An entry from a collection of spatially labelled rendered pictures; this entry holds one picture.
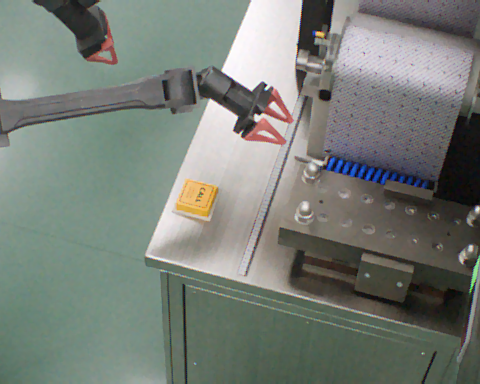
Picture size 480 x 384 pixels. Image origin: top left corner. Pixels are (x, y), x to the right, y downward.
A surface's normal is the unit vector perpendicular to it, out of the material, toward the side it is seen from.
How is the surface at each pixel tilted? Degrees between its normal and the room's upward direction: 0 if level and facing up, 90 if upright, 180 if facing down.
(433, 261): 0
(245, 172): 0
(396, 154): 90
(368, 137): 90
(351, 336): 90
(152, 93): 43
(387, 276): 90
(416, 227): 0
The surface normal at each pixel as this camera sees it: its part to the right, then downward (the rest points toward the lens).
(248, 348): -0.28, 0.77
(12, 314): 0.03, -0.59
